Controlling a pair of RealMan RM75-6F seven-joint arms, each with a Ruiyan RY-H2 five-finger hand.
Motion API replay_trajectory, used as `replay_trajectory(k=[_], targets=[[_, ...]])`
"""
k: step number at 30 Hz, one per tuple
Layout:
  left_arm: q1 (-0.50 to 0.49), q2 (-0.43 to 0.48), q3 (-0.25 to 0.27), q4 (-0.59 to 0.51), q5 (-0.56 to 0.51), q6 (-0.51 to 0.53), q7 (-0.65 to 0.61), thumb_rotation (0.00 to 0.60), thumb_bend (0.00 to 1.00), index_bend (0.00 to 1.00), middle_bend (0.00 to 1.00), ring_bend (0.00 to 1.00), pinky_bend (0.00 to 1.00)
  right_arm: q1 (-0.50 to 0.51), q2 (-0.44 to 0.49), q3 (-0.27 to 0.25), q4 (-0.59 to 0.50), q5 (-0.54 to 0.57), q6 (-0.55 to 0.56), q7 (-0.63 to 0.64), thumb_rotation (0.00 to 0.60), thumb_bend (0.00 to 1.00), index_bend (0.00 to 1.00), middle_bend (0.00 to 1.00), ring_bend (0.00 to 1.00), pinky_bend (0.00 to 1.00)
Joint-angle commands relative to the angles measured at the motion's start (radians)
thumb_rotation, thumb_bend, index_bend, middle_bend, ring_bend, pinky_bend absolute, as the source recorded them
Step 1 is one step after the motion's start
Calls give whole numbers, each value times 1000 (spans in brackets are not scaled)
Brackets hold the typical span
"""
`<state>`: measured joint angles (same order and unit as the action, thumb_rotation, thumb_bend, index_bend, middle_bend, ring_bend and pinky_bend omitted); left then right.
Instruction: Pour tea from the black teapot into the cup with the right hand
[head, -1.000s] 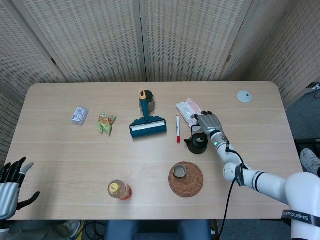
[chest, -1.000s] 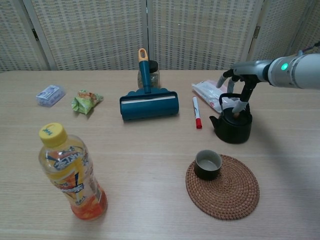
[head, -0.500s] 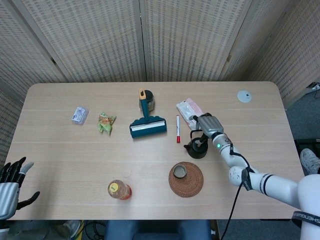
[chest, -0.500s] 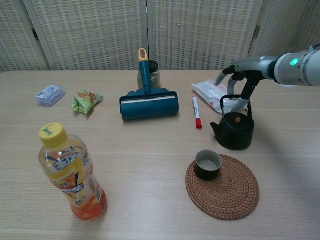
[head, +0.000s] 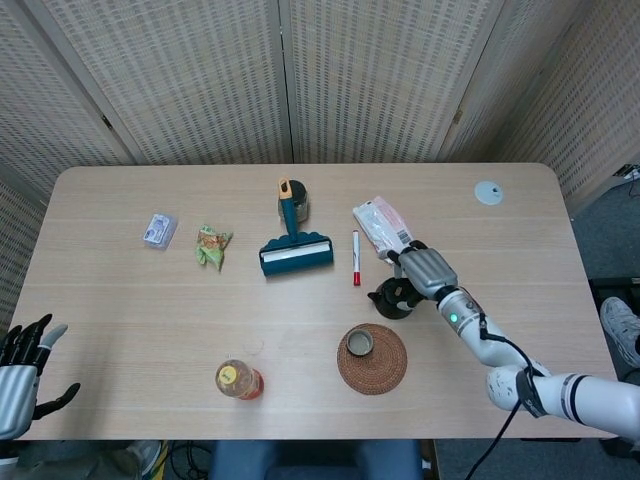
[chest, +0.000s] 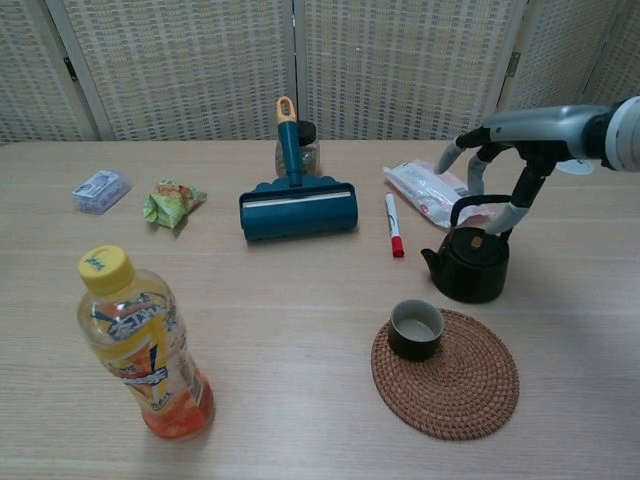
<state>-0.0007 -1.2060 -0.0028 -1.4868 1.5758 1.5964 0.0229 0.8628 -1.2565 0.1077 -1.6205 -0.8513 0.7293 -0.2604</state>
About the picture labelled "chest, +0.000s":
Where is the teal lint roller orange handle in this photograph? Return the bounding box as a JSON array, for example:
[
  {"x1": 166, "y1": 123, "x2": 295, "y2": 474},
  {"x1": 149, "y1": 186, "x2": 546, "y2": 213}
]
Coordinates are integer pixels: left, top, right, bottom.
[{"x1": 238, "y1": 96, "x2": 359, "y2": 244}]

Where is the glass jar black lid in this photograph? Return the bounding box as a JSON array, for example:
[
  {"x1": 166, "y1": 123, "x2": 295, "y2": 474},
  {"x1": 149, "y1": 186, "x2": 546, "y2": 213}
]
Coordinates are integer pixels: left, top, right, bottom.
[{"x1": 273, "y1": 120, "x2": 320, "y2": 177}]

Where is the crumpled green snack wrapper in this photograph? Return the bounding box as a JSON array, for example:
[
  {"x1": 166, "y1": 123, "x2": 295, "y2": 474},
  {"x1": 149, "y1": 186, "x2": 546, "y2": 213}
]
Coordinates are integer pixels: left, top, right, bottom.
[{"x1": 142, "y1": 178, "x2": 208, "y2": 231}]

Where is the white pink plastic packet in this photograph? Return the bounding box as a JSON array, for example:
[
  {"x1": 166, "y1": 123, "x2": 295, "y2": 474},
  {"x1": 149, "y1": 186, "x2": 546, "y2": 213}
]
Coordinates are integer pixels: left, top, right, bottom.
[{"x1": 382, "y1": 159, "x2": 496, "y2": 230}]

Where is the round woven brown coaster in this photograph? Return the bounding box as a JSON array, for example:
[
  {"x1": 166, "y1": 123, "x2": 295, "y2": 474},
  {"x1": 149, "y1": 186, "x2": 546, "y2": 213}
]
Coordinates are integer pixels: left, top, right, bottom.
[{"x1": 370, "y1": 308, "x2": 521, "y2": 442}]

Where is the black teapot with handle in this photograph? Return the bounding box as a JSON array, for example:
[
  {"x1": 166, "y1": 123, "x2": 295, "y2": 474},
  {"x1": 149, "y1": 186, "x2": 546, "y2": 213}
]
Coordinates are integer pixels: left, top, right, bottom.
[{"x1": 420, "y1": 194, "x2": 511, "y2": 304}]

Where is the white marker red cap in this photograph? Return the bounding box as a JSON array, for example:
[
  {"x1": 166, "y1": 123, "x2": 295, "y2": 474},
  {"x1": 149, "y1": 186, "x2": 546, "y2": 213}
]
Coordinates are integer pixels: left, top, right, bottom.
[{"x1": 384, "y1": 192, "x2": 407, "y2": 259}]

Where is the woven folding screen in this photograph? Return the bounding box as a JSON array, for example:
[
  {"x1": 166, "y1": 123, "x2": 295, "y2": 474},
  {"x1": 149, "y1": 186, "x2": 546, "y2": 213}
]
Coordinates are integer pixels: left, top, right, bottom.
[{"x1": 0, "y1": 0, "x2": 640, "y2": 146}]

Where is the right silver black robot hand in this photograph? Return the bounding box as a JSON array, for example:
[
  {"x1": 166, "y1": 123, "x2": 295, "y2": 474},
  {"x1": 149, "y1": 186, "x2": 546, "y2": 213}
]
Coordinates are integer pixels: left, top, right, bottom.
[{"x1": 433, "y1": 104, "x2": 609, "y2": 236}]

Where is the small clear plastic box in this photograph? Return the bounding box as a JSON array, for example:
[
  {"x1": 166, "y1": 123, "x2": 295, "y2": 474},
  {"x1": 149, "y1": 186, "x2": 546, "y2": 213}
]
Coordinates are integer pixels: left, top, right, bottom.
[{"x1": 71, "y1": 169, "x2": 133, "y2": 217}]

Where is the dark ceramic teacup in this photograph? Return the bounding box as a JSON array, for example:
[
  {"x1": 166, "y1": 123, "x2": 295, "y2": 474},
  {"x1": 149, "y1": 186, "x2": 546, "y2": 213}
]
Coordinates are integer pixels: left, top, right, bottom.
[{"x1": 388, "y1": 299, "x2": 445, "y2": 362}]

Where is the orange drink bottle yellow cap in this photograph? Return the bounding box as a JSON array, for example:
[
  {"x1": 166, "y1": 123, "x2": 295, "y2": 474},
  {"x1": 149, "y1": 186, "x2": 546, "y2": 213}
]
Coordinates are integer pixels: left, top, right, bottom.
[{"x1": 76, "y1": 245, "x2": 216, "y2": 442}]

